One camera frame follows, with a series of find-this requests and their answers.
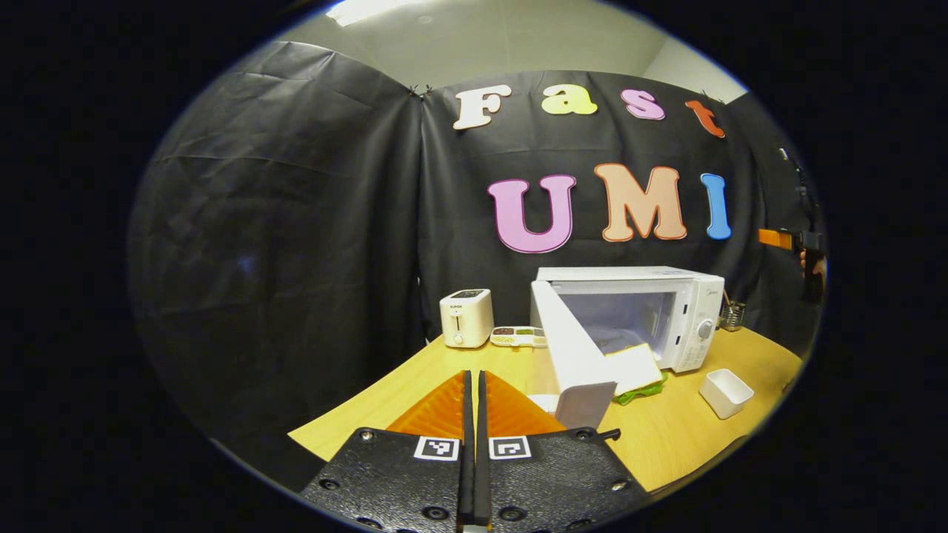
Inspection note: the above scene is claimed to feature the black backdrop cloth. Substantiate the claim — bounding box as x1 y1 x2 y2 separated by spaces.
126 41 823 489

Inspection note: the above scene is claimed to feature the ceiling light panel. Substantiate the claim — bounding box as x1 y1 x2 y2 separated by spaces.
326 0 424 27

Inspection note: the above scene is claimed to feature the white bread slice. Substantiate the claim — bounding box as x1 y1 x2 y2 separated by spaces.
606 343 664 396

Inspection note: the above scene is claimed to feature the white microwave oven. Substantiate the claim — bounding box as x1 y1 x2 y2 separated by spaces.
529 266 725 432

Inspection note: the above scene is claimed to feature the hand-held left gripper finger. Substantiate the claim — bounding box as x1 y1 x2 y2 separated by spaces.
474 370 652 533
300 370 475 533

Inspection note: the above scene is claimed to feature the green lettuce leaf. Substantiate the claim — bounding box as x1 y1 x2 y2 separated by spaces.
613 374 669 406

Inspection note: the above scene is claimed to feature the white toaster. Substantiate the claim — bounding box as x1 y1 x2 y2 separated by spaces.
439 289 495 349

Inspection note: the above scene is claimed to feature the white rectangular dish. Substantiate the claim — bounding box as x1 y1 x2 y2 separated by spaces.
698 369 755 420

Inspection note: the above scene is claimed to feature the white divided condiment dish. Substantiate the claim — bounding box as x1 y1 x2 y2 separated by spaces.
490 326 548 349

